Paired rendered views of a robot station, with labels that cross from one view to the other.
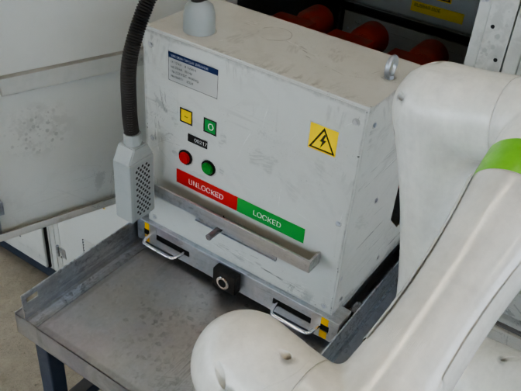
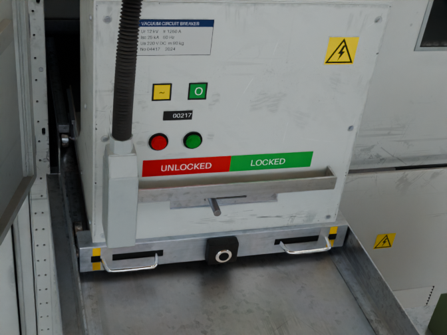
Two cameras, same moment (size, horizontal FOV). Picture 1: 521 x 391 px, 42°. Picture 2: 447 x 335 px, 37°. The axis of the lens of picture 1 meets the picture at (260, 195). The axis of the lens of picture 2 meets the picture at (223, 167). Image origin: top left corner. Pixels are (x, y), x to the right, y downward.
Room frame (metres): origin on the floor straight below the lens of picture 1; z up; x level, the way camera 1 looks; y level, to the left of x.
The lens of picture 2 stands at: (0.49, 0.84, 1.75)
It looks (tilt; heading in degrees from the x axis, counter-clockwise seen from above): 34 degrees down; 308
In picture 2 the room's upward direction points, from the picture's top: 8 degrees clockwise
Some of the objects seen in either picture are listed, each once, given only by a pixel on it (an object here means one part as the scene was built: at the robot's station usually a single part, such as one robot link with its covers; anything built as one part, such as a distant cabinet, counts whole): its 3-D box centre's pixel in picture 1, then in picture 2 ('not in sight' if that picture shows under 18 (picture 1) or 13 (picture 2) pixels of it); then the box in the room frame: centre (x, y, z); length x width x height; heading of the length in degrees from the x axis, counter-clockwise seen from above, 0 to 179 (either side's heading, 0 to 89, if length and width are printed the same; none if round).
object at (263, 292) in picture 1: (236, 271); (217, 238); (1.11, 0.04, 0.90); 0.54 x 0.05 x 0.06; 58
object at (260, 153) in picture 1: (237, 178); (235, 134); (1.10, 0.05, 1.15); 0.48 x 0.01 x 0.48; 58
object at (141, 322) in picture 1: (231, 298); (213, 270); (1.10, 0.05, 0.82); 0.68 x 0.62 x 0.06; 148
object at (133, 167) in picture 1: (135, 178); (119, 192); (1.15, 0.26, 1.09); 0.08 x 0.05 x 0.17; 148
